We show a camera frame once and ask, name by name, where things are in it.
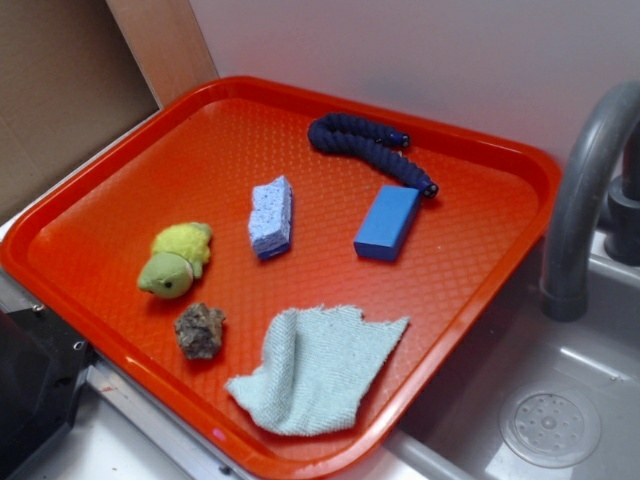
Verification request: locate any round sink drain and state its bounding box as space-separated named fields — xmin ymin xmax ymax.
xmin=499 ymin=382 xmax=601 ymax=469

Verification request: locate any dark blue twisted rope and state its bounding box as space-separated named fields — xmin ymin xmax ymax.
xmin=307 ymin=112 xmax=440 ymax=199

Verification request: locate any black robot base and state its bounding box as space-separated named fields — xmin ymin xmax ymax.
xmin=1 ymin=305 xmax=93 ymax=479

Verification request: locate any dark grey faucet handle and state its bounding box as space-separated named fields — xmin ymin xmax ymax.
xmin=605 ymin=127 xmax=639 ymax=266

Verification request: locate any grey toy faucet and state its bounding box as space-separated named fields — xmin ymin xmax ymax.
xmin=540 ymin=81 xmax=639 ymax=322

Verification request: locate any green yellow plush turtle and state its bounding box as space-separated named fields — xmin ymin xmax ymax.
xmin=137 ymin=222 xmax=213 ymax=299

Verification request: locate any blue sponge piece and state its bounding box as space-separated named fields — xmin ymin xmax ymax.
xmin=248 ymin=175 xmax=293 ymax=259

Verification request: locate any orange plastic tray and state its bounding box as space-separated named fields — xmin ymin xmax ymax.
xmin=1 ymin=77 xmax=561 ymax=479

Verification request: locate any blue wooden block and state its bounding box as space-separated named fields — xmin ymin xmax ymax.
xmin=353 ymin=186 xmax=420 ymax=262

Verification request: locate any brown grey rock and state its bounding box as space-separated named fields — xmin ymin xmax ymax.
xmin=174 ymin=302 xmax=226 ymax=360

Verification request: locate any grey plastic sink basin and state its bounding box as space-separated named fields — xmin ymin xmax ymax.
xmin=385 ymin=250 xmax=639 ymax=479

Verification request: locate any light blue terry cloth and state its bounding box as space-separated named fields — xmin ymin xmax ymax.
xmin=225 ymin=306 xmax=410 ymax=437

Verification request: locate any brown cardboard panel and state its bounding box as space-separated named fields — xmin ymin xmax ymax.
xmin=1 ymin=1 xmax=217 ymax=221

